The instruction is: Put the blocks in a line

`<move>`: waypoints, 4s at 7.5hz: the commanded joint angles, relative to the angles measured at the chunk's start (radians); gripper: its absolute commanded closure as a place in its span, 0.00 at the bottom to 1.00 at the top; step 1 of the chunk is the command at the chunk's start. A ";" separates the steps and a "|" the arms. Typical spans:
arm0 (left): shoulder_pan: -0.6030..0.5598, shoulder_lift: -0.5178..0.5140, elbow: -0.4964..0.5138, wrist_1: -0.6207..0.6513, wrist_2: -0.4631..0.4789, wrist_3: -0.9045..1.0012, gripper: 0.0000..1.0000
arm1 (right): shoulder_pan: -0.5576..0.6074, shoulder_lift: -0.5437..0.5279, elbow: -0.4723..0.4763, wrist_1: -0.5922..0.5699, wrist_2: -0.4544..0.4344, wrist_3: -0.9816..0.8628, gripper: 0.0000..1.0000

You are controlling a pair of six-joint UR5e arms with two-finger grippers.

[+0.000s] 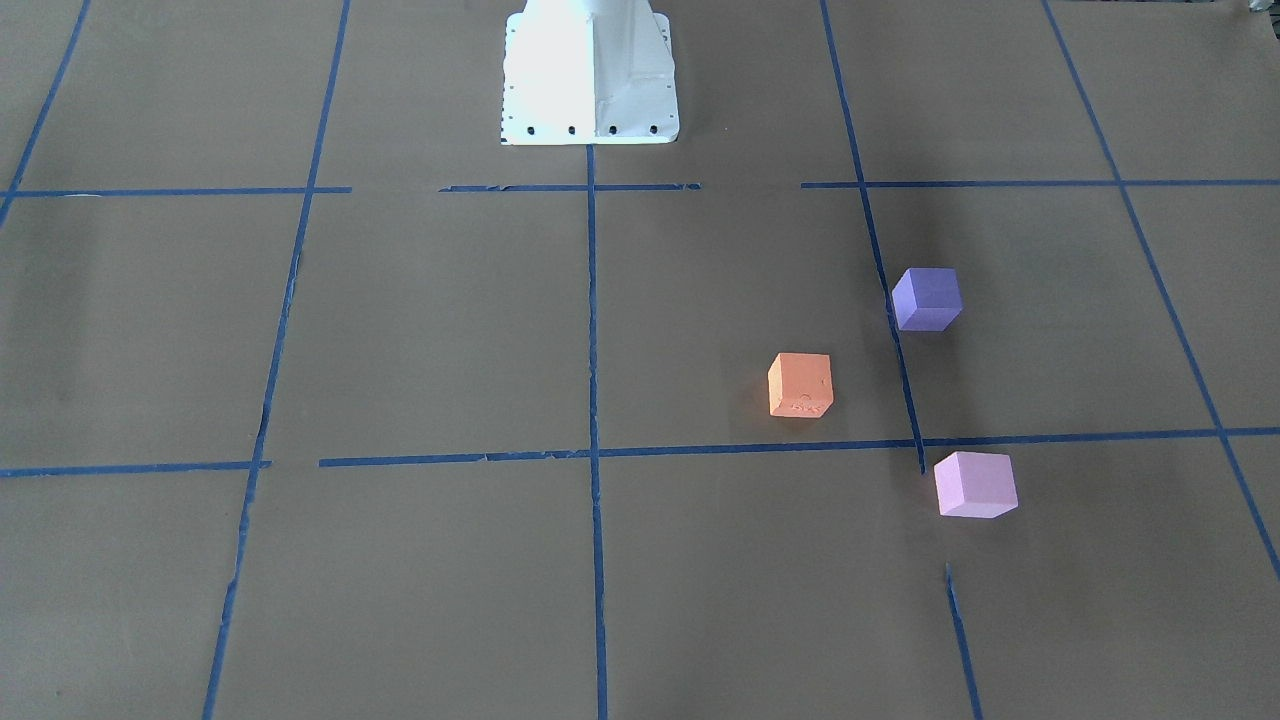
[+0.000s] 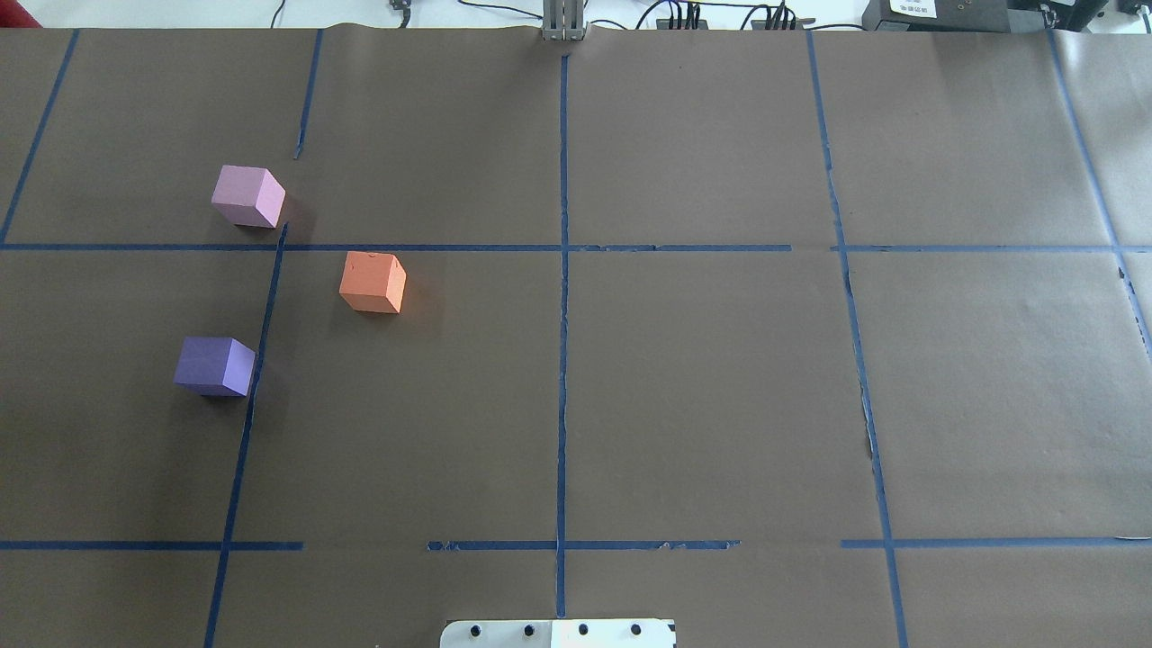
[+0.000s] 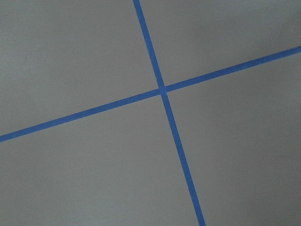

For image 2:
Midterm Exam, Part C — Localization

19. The pink foam cube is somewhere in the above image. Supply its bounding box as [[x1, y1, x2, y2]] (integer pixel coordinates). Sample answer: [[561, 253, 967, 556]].
[[211, 165, 285, 229]]

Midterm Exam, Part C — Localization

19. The orange foam cube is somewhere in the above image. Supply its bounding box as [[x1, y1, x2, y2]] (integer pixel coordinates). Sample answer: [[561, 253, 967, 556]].
[[338, 251, 407, 312]]

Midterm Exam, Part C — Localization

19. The purple foam cube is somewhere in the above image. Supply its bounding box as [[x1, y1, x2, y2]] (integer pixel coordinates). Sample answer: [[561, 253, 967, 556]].
[[173, 337, 256, 397]]

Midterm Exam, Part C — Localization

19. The black box with label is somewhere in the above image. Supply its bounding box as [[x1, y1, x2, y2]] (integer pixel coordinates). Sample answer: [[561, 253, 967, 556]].
[[861, 0, 1011, 33]]

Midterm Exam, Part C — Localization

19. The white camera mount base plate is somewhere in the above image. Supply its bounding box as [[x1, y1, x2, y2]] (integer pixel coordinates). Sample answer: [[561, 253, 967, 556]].
[[439, 616, 679, 647]]

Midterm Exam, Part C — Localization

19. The brown paper table cover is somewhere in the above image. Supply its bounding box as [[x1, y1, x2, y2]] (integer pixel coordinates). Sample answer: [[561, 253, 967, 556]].
[[3, 24, 1149, 647]]

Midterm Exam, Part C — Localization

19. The aluminium frame post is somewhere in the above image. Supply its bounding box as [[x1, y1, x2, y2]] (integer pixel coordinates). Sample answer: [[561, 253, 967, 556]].
[[541, 0, 588, 42]]

